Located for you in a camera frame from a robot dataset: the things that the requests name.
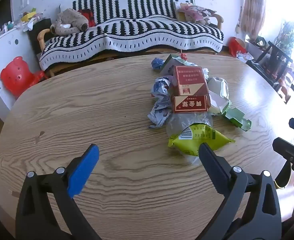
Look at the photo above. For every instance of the blue crumpled paper ball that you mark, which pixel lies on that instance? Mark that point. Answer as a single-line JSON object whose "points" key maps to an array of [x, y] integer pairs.
{"points": [[157, 63]]}

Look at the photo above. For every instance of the small red clip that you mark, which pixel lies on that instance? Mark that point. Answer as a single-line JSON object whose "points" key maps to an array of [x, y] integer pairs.
{"points": [[183, 55]]}

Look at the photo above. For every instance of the pink printed cushion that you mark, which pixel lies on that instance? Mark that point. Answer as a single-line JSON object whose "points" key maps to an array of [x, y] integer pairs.
{"points": [[197, 13]]}

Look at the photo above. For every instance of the brown plush toy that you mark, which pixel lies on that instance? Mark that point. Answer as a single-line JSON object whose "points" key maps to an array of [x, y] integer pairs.
{"points": [[69, 21]]}

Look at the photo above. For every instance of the black wooden chair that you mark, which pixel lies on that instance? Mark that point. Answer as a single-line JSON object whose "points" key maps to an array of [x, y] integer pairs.
{"points": [[274, 52]]}

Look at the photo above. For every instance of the dark cloth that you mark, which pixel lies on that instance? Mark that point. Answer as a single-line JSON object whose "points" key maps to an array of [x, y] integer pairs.
{"points": [[37, 26]]}

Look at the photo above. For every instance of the checked curtain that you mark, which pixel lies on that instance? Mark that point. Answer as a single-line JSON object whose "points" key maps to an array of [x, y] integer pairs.
{"points": [[254, 5]]}

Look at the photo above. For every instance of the white cabinet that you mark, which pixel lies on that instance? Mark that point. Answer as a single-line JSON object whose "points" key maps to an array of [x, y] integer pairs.
{"points": [[2, 47]]}

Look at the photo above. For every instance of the yellow toy box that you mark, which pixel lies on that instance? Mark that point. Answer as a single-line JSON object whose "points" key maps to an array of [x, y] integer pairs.
{"points": [[28, 17]]}

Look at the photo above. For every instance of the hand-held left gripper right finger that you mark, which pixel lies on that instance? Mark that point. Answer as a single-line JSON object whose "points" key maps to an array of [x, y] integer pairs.
{"points": [[213, 166]]}

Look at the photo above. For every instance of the black bin with gold rim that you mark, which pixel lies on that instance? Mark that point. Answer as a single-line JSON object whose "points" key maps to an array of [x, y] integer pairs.
{"points": [[283, 177]]}

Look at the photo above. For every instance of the white-green paper wrapper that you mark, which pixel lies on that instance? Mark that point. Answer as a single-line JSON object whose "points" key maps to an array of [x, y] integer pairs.
{"points": [[219, 90]]}

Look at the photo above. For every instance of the black-white striped blanket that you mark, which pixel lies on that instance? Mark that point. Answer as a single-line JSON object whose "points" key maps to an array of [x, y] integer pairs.
{"points": [[137, 30]]}

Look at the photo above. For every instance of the clear plastic bag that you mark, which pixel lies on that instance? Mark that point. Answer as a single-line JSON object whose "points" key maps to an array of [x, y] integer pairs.
{"points": [[182, 123]]}

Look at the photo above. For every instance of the flattened green carton piece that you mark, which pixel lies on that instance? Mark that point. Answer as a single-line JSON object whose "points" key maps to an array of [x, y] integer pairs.
{"points": [[235, 118]]}

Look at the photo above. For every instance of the white crumpled paper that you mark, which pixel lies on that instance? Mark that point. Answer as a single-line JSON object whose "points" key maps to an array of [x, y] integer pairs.
{"points": [[205, 73]]}

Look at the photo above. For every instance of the green-white carton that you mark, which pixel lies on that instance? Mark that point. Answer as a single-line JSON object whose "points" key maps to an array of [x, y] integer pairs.
{"points": [[169, 62]]}

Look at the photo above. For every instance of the wooden sofa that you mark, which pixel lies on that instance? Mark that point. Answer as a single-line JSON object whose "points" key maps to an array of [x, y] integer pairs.
{"points": [[41, 36]]}

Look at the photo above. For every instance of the crumpled blue-white wrapper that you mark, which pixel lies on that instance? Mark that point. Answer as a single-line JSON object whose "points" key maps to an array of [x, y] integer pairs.
{"points": [[160, 100]]}

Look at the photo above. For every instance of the red bag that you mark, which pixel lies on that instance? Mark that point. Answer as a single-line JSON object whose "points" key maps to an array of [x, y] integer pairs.
{"points": [[235, 46]]}

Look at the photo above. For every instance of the red cloth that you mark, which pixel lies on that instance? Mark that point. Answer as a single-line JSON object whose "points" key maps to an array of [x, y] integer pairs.
{"points": [[88, 15]]}

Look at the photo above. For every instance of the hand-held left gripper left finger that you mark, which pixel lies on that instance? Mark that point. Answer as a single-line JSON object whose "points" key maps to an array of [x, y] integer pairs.
{"points": [[83, 170]]}

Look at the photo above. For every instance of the small red cardboard box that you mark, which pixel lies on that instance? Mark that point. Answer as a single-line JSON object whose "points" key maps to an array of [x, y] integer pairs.
{"points": [[190, 104]]}

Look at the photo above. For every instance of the dried plant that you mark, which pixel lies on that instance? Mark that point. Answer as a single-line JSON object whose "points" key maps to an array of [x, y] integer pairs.
{"points": [[286, 35]]}

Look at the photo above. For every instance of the green snack packet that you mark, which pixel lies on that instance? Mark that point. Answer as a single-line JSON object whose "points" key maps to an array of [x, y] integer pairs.
{"points": [[202, 137]]}

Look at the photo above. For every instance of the red bear-shaped stool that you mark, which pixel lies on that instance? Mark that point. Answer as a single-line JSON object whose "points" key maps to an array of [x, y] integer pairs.
{"points": [[16, 76]]}

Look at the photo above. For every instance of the large red cardboard box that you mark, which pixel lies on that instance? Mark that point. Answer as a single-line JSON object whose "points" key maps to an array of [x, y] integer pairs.
{"points": [[189, 80]]}

